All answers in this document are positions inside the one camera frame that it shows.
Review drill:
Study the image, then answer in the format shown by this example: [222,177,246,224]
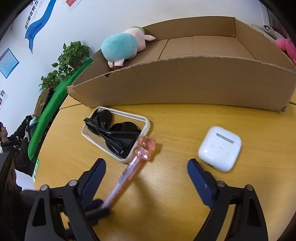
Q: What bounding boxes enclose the white earbuds case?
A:
[198,126,242,172]

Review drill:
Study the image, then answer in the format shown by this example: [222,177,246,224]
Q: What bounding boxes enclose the black sunglasses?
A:
[84,109,141,159]

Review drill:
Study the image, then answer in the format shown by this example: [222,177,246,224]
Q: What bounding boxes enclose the clear white phone case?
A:
[81,106,151,164]

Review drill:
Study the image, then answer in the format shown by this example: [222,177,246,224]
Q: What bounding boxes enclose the pink transparent pen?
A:
[100,136,156,209]

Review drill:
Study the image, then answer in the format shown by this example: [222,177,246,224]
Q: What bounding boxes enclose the teal pink plush toy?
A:
[100,26,156,70]

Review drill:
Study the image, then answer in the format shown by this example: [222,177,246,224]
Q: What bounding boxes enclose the seated person in black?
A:
[0,114,35,176]

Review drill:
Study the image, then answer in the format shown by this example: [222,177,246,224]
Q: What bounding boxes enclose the green table cloth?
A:
[28,59,93,163]

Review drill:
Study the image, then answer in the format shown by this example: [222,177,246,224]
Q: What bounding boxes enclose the small potted plant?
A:
[39,70,61,90]

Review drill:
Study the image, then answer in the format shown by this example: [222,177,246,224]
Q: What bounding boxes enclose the green potted plant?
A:
[52,41,90,81]

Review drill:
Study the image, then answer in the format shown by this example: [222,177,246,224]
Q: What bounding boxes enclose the brown cardboard box tray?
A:
[67,16,295,111]

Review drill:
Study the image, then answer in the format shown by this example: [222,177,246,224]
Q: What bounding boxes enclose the grey cloth bag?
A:
[251,24,285,40]

